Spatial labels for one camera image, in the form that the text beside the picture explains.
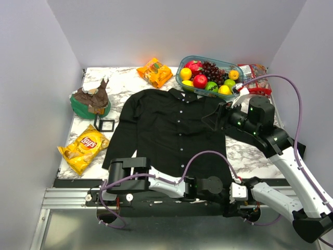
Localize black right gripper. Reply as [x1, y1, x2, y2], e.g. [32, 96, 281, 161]
[201, 97, 260, 135]

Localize black button-up shirt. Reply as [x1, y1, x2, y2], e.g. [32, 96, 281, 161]
[101, 87, 306, 183]

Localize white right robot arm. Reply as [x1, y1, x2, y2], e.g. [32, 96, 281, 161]
[202, 96, 332, 243]

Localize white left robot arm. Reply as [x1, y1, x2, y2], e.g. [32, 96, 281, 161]
[97, 157, 251, 218]

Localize black brooch display case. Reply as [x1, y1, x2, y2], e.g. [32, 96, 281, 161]
[93, 115, 115, 133]

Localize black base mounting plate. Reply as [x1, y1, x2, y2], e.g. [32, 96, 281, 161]
[53, 178, 291, 218]

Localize yellow lemon front right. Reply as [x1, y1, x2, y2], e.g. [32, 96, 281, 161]
[218, 85, 232, 95]

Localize green apple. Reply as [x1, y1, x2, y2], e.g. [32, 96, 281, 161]
[224, 79, 236, 90]

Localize red apple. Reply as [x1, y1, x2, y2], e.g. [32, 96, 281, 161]
[193, 74, 208, 89]

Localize teal plastic fruit container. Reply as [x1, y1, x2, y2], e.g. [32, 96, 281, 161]
[175, 55, 244, 100]

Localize yellow-orange peach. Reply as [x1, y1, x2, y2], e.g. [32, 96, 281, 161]
[228, 70, 239, 81]

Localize small yellow lemon front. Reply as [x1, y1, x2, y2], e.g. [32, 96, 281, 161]
[182, 80, 194, 87]

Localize dark red grape bunch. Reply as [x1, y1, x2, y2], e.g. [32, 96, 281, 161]
[201, 61, 229, 86]

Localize red candy bag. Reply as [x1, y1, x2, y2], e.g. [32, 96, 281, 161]
[237, 64, 272, 97]

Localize yellow lemon left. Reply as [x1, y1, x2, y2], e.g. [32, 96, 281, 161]
[180, 67, 192, 80]

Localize red dragon fruit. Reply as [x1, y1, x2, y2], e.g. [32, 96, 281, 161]
[184, 60, 203, 76]

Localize orange snack packet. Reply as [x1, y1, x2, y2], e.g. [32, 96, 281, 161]
[137, 58, 173, 89]

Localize green brown crumpled bag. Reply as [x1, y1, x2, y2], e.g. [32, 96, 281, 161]
[69, 78, 111, 120]

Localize yellow Lays chips bag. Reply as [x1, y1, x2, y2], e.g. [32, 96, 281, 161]
[57, 124, 110, 176]

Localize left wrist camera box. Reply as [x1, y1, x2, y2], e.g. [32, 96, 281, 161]
[229, 182, 248, 203]

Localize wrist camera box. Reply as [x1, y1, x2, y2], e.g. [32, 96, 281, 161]
[231, 83, 250, 108]
[229, 182, 248, 203]

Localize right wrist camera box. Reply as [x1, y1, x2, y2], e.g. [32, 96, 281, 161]
[231, 83, 250, 108]

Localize aluminium rail frame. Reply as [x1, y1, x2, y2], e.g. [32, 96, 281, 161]
[30, 186, 326, 250]

